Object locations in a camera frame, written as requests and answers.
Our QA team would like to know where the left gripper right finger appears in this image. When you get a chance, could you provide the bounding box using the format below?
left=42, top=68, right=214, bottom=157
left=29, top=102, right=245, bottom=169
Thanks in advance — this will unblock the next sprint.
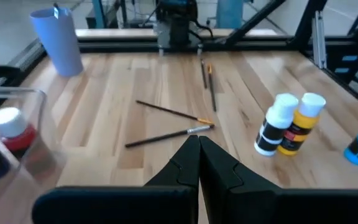
left=200, top=136, right=279, bottom=190

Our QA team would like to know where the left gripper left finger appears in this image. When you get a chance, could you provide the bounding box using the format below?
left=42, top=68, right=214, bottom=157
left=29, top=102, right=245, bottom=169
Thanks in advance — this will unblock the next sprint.
left=144, top=135, right=201, bottom=188

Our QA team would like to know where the black paintbrush silver ferrule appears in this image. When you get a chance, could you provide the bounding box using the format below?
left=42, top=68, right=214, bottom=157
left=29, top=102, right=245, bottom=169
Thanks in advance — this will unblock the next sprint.
left=124, top=124, right=215, bottom=149

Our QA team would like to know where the small yellow paint bottle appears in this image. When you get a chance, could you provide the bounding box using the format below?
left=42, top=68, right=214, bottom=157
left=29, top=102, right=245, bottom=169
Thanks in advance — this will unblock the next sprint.
left=277, top=92, right=327, bottom=156

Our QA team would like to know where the small red paint bottle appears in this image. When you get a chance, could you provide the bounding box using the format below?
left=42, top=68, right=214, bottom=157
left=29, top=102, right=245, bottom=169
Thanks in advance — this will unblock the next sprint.
left=0, top=106, right=39, bottom=156

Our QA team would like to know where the thick black paintbrush script logo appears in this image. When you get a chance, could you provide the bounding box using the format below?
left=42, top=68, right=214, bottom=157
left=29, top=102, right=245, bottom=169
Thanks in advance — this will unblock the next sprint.
left=52, top=1, right=61, bottom=19

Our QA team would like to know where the thin black paintbrush gold ferrule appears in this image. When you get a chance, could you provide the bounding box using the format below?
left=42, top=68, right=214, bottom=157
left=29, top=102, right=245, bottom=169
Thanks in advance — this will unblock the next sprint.
left=135, top=100, right=214, bottom=125

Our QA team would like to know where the clear plastic bin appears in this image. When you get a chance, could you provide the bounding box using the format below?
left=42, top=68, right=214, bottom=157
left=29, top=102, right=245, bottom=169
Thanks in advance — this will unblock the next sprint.
left=0, top=86, right=68, bottom=200

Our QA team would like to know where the blue cylinder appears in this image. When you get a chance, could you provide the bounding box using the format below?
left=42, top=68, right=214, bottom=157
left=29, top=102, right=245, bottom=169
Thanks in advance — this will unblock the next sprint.
left=216, top=0, right=245, bottom=29

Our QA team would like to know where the blue metal stand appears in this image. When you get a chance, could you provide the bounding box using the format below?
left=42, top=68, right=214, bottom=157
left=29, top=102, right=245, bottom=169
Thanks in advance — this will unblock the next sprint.
left=85, top=0, right=108, bottom=29

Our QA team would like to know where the purple plastic cup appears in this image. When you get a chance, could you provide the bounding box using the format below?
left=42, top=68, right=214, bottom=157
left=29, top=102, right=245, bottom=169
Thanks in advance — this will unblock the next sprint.
left=29, top=6, right=84, bottom=77

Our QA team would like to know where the white bracket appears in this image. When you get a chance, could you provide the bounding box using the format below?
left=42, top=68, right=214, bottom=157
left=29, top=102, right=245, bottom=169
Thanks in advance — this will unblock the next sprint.
left=311, top=11, right=328, bottom=69

